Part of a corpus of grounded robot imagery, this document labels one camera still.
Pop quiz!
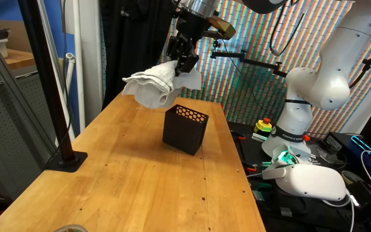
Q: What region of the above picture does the camera on mount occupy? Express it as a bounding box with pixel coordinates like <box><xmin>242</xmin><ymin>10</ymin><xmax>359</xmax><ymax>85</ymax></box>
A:
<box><xmin>210</xmin><ymin>39</ymin><xmax>288</xmax><ymax>78</ymax></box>

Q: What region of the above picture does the black curtain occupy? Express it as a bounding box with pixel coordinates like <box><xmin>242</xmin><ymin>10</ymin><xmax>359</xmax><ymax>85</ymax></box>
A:
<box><xmin>100</xmin><ymin>0</ymin><xmax>177</xmax><ymax>110</ymax></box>

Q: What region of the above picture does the wooden bench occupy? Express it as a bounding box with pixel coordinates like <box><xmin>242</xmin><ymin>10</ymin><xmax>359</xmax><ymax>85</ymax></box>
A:
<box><xmin>0</xmin><ymin>48</ymin><xmax>36</xmax><ymax>80</ymax></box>

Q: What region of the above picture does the white headset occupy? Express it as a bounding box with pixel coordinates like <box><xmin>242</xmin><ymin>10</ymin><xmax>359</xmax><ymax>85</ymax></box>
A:
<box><xmin>262</xmin><ymin>162</ymin><xmax>351</xmax><ymax>207</ymax></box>

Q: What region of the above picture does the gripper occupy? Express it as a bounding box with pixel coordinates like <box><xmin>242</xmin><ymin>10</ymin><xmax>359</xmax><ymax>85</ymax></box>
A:
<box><xmin>166</xmin><ymin>10</ymin><xmax>210</xmax><ymax>77</ymax></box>

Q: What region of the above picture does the small black electronics box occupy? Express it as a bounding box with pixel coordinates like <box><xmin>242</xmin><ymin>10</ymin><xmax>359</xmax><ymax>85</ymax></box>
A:
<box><xmin>323</xmin><ymin>131</ymin><xmax>351</xmax><ymax>153</ymax></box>

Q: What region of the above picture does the white pipe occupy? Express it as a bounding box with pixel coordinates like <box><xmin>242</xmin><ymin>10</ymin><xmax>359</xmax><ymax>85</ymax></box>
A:
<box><xmin>54</xmin><ymin>53</ymin><xmax>76</xmax><ymax>145</ymax></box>

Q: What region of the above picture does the white towel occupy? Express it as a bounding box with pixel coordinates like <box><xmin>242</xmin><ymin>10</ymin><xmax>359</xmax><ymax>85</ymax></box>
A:
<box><xmin>121</xmin><ymin>60</ymin><xmax>203</xmax><ymax>109</ymax></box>

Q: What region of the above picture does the yellow emergency stop button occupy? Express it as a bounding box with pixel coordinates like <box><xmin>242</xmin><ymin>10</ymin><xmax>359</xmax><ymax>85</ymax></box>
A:
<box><xmin>253</xmin><ymin>117</ymin><xmax>273</xmax><ymax>134</ymax></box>

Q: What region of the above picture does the roll of tape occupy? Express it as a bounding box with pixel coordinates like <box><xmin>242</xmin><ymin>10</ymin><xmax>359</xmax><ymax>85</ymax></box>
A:
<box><xmin>341</xmin><ymin>170</ymin><xmax>364</xmax><ymax>187</ymax></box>

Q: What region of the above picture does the grey perforated cabinet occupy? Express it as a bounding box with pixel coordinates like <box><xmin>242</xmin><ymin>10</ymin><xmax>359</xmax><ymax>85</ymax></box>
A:
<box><xmin>0</xmin><ymin>66</ymin><xmax>58</xmax><ymax>201</ymax></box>

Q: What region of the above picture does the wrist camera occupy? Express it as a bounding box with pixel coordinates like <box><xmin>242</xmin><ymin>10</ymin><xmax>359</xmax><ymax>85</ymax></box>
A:
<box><xmin>204</xmin><ymin>15</ymin><xmax>237</xmax><ymax>41</ymax></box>

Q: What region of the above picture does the bowl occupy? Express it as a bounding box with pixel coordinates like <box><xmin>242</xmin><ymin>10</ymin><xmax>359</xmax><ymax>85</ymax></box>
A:
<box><xmin>53</xmin><ymin>224</ymin><xmax>89</xmax><ymax>232</ymax></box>

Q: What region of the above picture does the black box with honeycomb holes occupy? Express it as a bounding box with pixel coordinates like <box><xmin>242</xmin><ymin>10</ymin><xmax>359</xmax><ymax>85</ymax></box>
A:
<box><xmin>162</xmin><ymin>104</ymin><xmax>210</xmax><ymax>156</ymax></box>

